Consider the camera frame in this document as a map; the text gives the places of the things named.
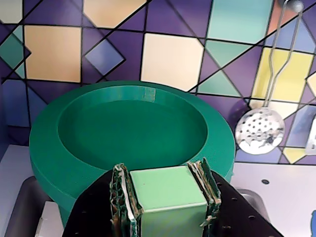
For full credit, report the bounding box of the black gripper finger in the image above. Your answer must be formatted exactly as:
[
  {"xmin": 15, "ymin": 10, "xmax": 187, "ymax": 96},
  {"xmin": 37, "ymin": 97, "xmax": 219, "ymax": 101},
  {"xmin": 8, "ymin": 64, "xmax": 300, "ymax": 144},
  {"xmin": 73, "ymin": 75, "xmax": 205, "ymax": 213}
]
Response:
[
  {"xmin": 63, "ymin": 162, "xmax": 144, "ymax": 237},
  {"xmin": 187, "ymin": 157, "xmax": 281, "ymax": 237}
]

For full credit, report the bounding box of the light green cube lid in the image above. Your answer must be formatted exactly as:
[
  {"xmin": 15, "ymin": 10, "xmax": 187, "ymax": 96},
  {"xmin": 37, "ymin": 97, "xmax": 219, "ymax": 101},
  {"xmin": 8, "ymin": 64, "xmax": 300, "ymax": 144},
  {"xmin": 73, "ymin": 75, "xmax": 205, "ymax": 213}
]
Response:
[{"xmin": 129, "ymin": 165, "xmax": 207, "ymax": 237}]

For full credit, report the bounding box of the green round recipient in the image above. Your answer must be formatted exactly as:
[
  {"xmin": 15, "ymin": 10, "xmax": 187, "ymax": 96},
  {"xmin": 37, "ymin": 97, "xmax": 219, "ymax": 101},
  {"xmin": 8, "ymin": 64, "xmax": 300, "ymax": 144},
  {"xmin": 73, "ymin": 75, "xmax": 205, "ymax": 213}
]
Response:
[{"xmin": 29, "ymin": 80, "xmax": 237, "ymax": 228}]

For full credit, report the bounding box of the metal slotted skimmer spoon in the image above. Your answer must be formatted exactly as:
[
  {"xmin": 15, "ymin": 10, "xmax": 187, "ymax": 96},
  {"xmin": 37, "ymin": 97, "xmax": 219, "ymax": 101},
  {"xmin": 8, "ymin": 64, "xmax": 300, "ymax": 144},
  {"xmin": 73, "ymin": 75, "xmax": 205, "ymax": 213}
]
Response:
[{"xmin": 234, "ymin": 0, "xmax": 305, "ymax": 156}]

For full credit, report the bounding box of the metal toy sink basin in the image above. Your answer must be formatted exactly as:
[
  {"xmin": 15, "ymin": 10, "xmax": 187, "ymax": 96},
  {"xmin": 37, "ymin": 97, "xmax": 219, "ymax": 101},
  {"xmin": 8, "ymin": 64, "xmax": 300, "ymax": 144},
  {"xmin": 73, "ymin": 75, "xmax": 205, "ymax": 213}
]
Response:
[{"xmin": 236, "ymin": 187, "xmax": 271, "ymax": 224}]

